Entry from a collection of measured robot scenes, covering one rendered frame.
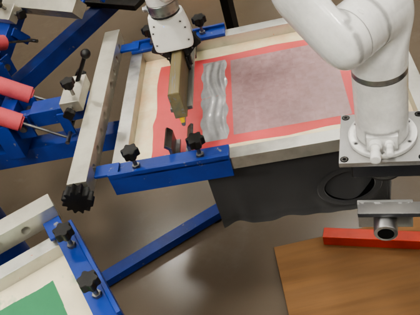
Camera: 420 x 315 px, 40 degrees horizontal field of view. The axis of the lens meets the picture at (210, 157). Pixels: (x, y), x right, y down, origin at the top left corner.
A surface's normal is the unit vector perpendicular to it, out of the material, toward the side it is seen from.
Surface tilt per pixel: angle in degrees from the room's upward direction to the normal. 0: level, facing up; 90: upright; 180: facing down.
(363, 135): 90
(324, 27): 77
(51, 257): 90
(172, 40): 88
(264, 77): 0
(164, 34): 90
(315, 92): 0
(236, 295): 0
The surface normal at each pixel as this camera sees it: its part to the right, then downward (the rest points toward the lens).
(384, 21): 0.51, 0.07
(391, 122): 0.15, 0.65
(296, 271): -0.23, -0.71
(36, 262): 0.48, 0.51
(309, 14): -0.65, 0.50
